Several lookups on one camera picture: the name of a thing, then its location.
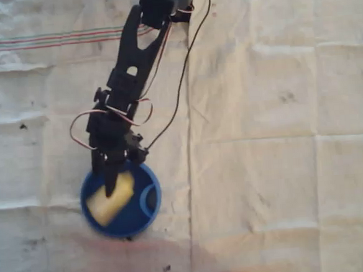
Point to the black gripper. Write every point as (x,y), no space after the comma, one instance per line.
(111,159)

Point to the yellow rectangular block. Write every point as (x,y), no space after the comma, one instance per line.
(117,199)

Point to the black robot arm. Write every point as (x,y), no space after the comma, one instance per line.
(132,57)

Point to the blue plastic bowl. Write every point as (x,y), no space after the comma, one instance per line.
(143,219)

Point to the white cloth with coloured stripes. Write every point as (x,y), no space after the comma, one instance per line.
(264,167)

